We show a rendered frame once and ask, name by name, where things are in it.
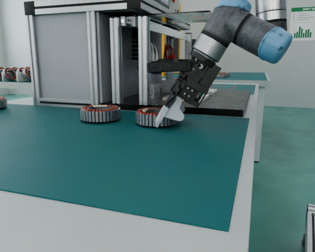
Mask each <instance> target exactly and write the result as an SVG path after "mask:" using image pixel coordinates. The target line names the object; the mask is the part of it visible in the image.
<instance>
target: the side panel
mask: <svg viewBox="0 0 315 252"><path fill-rule="evenodd" d="M25 21H26V32H27V43H28V53H29V64H30V75H31V85H32V96H33V105H34V106H50V107H67V108H82V107H84V106H89V105H90V106H91V105H102V104H103V103H100V87H99V64H98V41H97V18H96V11H91V12H90V11H86V12H80V13H64V14H48V15H25Z"/></svg>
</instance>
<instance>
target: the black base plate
mask: <svg viewBox="0 0 315 252"><path fill-rule="evenodd" d="M168 95H170V92H162V88H160V97H157V98H151V99H150V104H149V105H144V104H143V105H139V93H138V94H135V95H131V96H127V97H124V98H123V103H121V104H118V103H113V101H108V102H105V103H104V105H116V106H118V107H120V110H127V111H137V110H138V109H142V108H152V107H153V108H155V107H156V108H158V107H160V108H161V107H163V105H164V104H165V102H166V100H163V97H165V96H168ZM249 96H250V90H235V89H217V92H216V93H215V94H213V95H209V98H208V99H206V100H205V101H203V102H201V104H200V105H199V107H198V108H197V107H195V106H194V105H192V104H188V103H187V102H185V101H183V102H182V105H183V107H184V108H185V111H184V112H183V114H195V115H212V116H229V117H243V115H244V112H245V109H246V105H247V102H248V99H249Z"/></svg>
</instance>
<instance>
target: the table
mask: <svg viewBox="0 0 315 252"><path fill-rule="evenodd" d="M16 72H22V73H23V76H24V77H25V78H26V79H27V80H29V81H17V80H15V79H16V78H17V76H16ZM2 75H3V77H4V78H5V79H7V80H8V81H3V80H2ZM11 76H12V77H11ZM0 88H1V89H27V90H32V81H31V70H30V67H29V66H26V67H25V68H24V67H20V68H17V67H12V68H9V67H6V68H3V67H0Z"/></svg>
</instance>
